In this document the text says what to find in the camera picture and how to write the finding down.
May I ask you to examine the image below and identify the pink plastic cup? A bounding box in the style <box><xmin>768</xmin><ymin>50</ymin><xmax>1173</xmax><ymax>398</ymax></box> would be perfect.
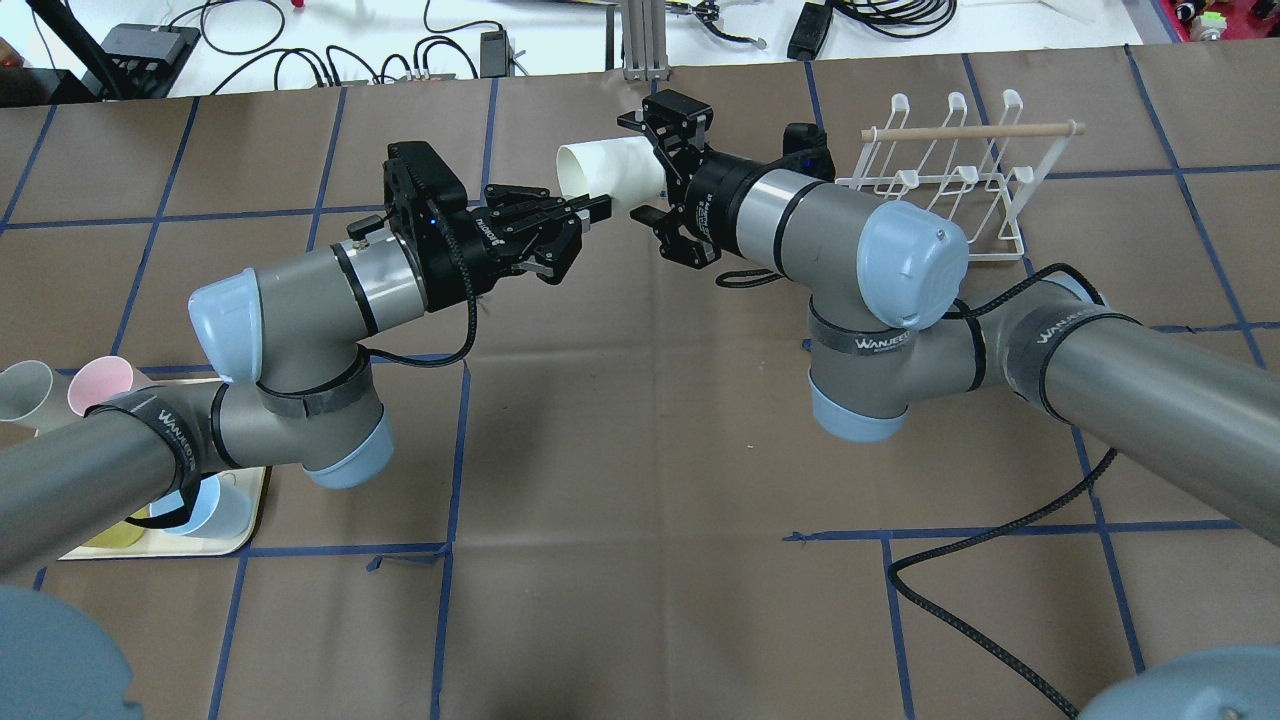
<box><xmin>67</xmin><ymin>355</ymin><xmax>159</xmax><ymax>418</ymax></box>

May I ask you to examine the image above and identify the aluminium frame post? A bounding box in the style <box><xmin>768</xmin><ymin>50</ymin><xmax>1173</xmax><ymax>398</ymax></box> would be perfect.
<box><xmin>618</xmin><ymin>0</ymin><xmax>669</xmax><ymax>81</ymax></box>

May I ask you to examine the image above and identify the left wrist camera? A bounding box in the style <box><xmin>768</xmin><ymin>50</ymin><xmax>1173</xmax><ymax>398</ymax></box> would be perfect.
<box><xmin>383</xmin><ymin>141</ymin><xmax>468</xmax><ymax>251</ymax></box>

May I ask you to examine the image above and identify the black power adapter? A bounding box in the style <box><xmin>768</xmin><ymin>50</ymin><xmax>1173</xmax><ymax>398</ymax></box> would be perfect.
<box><xmin>786</xmin><ymin>1</ymin><xmax>833</xmax><ymax>61</ymax></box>

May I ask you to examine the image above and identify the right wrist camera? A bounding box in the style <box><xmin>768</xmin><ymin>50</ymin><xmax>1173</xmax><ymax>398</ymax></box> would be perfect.
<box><xmin>782</xmin><ymin>122</ymin><xmax>836</xmax><ymax>182</ymax></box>

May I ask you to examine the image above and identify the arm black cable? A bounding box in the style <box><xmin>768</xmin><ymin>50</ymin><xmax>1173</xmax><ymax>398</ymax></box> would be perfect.
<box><xmin>716</xmin><ymin>263</ymin><xmax>1121</xmax><ymax>720</ymax></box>
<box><xmin>355</xmin><ymin>225</ymin><xmax>481</xmax><ymax>369</ymax></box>

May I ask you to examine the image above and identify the light blue plastic cup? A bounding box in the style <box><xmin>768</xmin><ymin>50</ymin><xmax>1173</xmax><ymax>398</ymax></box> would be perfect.
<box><xmin>161</xmin><ymin>471</ymin><xmax>253</xmax><ymax>539</ymax></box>

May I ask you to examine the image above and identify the yellow plastic cup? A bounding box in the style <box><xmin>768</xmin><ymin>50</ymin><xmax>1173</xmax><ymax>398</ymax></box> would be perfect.
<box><xmin>81</xmin><ymin>518</ymin><xmax>155</xmax><ymax>550</ymax></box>

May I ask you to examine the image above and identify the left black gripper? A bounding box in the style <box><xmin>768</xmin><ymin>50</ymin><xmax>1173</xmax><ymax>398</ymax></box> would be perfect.
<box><xmin>406</xmin><ymin>184</ymin><xmax>613</xmax><ymax>313</ymax></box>

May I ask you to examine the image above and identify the white plastic cup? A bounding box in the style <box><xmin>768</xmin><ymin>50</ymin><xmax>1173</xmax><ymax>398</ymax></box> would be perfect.
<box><xmin>556</xmin><ymin>136</ymin><xmax>666</xmax><ymax>211</ymax></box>

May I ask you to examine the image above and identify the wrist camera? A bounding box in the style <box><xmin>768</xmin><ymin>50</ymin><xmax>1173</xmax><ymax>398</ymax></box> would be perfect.
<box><xmin>383</xmin><ymin>141</ymin><xmax>468</xmax><ymax>251</ymax></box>
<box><xmin>782</xmin><ymin>122</ymin><xmax>836</xmax><ymax>182</ymax></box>

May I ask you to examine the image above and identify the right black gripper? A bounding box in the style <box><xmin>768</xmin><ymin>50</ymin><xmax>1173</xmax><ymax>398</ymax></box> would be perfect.
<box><xmin>617</xmin><ymin>88</ymin><xmax>765</xmax><ymax>269</ymax></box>

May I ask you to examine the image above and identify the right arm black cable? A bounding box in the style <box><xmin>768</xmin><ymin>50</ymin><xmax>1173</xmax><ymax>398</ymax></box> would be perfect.
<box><xmin>716</xmin><ymin>263</ymin><xmax>1121</xmax><ymax>720</ymax></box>

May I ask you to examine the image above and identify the cream plastic tray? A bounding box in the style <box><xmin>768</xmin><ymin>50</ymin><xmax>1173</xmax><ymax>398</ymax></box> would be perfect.
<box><xmin>61</xmin><ymin>468</ymin><xmax>268</xmax><ymax>561</ymax></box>

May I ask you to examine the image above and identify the white wire cup rack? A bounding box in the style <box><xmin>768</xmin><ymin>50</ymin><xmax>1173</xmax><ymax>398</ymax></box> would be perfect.
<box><xmin>836</xmin><ymin>88</ymin><xmax>1088</xmax><ymax>263</ymax></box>

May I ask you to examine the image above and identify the grey plastic cup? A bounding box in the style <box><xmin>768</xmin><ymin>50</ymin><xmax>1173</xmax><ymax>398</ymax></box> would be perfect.
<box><xmin>1</xmin><ymin>360</ymin><xmax>81</xmax><ymax>434</ymax></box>

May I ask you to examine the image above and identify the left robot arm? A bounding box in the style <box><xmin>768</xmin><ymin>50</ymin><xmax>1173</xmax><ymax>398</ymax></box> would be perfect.
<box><xmin>3</xmin><ymin>178</ymin><xmax>614</xmax><ymax>573</ymax></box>

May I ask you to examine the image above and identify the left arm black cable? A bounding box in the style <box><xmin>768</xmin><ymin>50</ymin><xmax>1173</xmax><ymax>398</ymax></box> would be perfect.
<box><xmin>355</xmin><ymin>225</ymin><xmax>481</xmax><ymax>369</ymax></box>

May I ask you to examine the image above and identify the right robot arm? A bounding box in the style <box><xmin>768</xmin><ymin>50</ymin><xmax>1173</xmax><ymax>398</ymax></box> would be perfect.
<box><xmin>617</xmin><ymin>90</ymin><xmax>1279</xmax><ymax>719</ymax></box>

